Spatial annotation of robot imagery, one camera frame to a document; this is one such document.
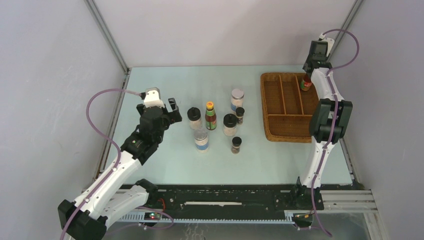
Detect yellow-cap sauce bottle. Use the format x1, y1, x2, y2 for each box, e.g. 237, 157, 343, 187
299, 73, 313, 91
205, 101, 217, 131

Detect blue-label silver-lid jar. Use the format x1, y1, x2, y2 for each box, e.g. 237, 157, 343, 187
193, 128, 209, 153
230, 88, 245, 112

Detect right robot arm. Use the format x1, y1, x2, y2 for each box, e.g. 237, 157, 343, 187
298, 37, 353, 194

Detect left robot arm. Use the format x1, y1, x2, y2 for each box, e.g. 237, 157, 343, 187
58, 96, 182, 240

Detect black-spout-lid jar white beads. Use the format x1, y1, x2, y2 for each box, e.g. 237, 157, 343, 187
187, 107, 202, 130

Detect large black-lid jar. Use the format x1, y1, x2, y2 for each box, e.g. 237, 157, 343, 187
223, 113, 238, 137

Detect wicker divided basket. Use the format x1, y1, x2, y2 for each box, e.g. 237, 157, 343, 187
260, 72, 319, 143

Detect small black-lid spice jar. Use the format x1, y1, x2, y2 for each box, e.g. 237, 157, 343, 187
235, 106, 245, 125

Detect front black-lid spice jar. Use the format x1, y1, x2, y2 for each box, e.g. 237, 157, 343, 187
231, 136, 242, 154

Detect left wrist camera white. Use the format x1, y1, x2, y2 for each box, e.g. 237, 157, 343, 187
140, 87, 165, 108

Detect aluminium corner frame right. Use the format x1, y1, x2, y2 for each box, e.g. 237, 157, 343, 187
327, 0, 365, 64

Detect aluminium corner frame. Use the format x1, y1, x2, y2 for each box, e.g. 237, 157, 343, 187
327, 0, 365, 64
84, 0, 130, 75

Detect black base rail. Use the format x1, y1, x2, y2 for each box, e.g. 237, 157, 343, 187
115, 183, 326, 223

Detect aluminium corner frame left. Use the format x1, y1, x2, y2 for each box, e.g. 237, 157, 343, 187
84, 0, 130, 75

